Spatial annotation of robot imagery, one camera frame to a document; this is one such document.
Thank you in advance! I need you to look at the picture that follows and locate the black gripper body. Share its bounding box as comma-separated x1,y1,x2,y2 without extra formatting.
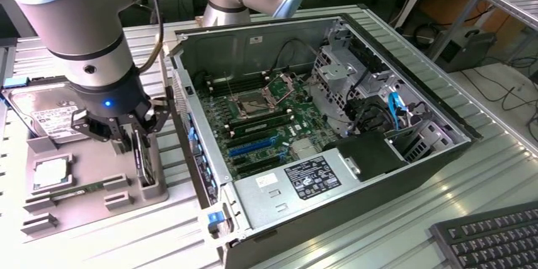
70,66,154,124

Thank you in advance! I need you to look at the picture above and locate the grey parts rack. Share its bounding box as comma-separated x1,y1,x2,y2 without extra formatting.
19,91,171,244

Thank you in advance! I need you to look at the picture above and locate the silver hard disk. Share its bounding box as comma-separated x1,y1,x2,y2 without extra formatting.
2,81,96,144

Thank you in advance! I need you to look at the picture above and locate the silver CPU chip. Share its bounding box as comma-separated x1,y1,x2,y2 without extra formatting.
32,158,72,188

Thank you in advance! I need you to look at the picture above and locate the thin metal locking lever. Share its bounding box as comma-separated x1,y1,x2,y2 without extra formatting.
223,72,238,97

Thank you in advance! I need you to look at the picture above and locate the CPU socket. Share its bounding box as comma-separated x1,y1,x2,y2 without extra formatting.
229,88,282,119

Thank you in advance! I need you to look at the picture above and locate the blue expansion slot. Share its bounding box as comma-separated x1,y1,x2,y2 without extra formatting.
226,138,275,158

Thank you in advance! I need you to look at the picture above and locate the green installed RAM stick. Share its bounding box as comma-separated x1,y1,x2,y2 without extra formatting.
229,114,295,136

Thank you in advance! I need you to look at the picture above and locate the metal socket cover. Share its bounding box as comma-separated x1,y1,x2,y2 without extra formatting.
262,72,303,101

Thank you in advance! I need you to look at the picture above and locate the green motherboard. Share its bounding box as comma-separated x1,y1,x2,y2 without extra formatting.
196,70,345,182

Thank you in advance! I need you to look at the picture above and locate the silver chipset heatsink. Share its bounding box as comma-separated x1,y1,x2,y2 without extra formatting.
289,140,317,159

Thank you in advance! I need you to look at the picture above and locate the silver power supply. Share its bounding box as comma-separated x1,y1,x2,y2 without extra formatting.
233,146,410,231

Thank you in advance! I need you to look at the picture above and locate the metal disk bay cage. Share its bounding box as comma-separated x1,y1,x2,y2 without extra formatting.
311,44,394,117

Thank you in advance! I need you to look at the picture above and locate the black open PC case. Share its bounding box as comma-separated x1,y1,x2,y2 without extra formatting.
164,13,485,269

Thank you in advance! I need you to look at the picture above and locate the black box on floor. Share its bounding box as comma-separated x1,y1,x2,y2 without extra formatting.
435,28,498,74

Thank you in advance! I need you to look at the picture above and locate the black keyboard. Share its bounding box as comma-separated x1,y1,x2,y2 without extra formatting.
427,200,538,269

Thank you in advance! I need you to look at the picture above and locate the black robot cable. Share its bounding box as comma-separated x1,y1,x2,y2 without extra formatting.
138,0,166,74

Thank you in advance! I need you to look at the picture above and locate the blue disk wire plug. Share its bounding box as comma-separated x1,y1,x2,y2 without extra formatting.
3,77,30,89

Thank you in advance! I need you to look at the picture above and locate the black looped wire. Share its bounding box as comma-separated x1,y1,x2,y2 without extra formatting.
271,38,323,76

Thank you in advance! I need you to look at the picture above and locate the black wire bundle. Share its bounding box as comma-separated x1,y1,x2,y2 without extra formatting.
346,97,398,136

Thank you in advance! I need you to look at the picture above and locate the blue wire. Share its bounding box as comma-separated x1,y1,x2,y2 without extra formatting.
387,91,406,132

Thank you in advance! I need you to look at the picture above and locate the metal frame table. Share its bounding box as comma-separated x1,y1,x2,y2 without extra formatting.
431,0,538,62

